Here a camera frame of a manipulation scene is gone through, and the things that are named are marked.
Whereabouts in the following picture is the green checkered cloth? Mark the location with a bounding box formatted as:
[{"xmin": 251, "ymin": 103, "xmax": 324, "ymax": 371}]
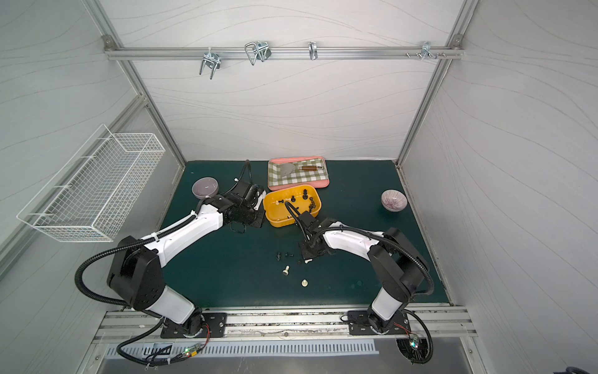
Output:
[{"xmin": 268, "ymin": 158, "xmax": 328, "ymax": 187}]

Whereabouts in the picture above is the metal u-bolt clamp left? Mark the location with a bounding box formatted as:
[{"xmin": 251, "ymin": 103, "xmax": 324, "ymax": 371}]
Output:
[{"xmin": 199, "ymin": 50, "xmax": 221, "ymax": 79}]

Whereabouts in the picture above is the metal bracket right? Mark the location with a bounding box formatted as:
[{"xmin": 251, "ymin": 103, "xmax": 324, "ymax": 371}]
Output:
[{"xmin": 405, "ymin": 41, "xmax": 445, "ymax": 60}]

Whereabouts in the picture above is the metal hook clamp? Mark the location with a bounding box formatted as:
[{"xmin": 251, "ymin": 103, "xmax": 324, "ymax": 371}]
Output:
[{"xmin": 308, "ymin": 41, "xmax": 318, "ymax": 61}]

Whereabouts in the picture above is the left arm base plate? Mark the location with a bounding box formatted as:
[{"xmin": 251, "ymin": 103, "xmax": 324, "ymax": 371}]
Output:
[{"xmin": 160, "ymin": 313, "xmax": 227, "ymax": 339}]

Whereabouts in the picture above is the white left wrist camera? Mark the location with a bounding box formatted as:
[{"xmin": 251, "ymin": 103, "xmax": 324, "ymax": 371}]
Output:
[{"xmin": 253, "ymin": 191, "xmax": 267, "ymax": 210}]

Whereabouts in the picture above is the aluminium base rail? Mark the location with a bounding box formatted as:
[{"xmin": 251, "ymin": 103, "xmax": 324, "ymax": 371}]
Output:
[{"xmin": 93, "ymin": 305, "xmax": 477, "ymax": 344}]

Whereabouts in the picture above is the aluminium crossbar rail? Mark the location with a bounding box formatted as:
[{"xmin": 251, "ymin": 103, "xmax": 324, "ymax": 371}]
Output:
[{"xmin": 104, "ymin": 45, "xmax": 465, "ymax": 62}]

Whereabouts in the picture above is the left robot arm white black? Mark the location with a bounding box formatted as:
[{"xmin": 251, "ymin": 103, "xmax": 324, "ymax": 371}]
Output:
[{"xmin": 74, "ymin": 161, "xmax": 266, "ymax": 368}]

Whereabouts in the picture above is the spatula with wooden handle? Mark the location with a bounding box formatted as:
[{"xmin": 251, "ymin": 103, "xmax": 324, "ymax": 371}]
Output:
[{"xmin": 280, "ymin": 163, "xmax": 323, "ymax": 177}]

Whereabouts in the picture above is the pink tray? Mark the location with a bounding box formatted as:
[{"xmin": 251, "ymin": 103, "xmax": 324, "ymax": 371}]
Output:
[{"xmin": 267, "ymin": 156, "xmax": 330, "ymax": 192}]

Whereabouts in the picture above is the purple bowl left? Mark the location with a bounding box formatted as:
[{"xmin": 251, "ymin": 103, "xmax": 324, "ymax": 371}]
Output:
[{"xmin": 192, "ymin": 177, "xmax": 219, "ymax": 199}]

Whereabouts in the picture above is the metal u-bolt clamp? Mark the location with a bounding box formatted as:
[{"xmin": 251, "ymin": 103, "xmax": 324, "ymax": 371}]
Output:
[
  {"xmin": 199, "ymin": 50, "xmax": 221, "ymax": 79},
  {"xmin": 244, "ymin": 41, "xmax": 272, "ymax": 65}
]

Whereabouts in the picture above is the metal u-bolt clamp middle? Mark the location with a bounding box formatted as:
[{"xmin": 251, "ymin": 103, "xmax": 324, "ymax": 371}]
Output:
[{"xmin": 244, "ymin": 41, "xmax": 272, "ymax": 65}]

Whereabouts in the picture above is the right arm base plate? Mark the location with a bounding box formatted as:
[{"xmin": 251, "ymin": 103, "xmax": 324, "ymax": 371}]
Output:
[{"xmin": 339, "ymin": 310, "xmax": 411, "ymax": 337}]

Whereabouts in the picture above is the white wire basket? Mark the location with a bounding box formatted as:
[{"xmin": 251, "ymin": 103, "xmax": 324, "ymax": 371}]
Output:
[{"xmin": 17, "ymin": 125, "xmax": 165, "ymax": 243}]

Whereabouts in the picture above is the pink patterned bowl right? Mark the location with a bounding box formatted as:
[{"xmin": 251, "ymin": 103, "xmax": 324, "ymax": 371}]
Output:
[{"xmin": 381, "ymin": 189, "xmax": 408, "ymax": 213}]

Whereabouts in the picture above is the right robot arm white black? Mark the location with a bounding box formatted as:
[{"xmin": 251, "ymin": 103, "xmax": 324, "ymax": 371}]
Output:
[{"xmin": 284, "ymin": 202, "xmax": 435, "ymax": 365}]

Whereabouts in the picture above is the yellow plastic storage box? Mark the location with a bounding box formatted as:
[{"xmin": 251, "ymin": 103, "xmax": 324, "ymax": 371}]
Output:
[{"xmin": 263, "ymin": 184, "xmax": 323, "ymax": 228}]

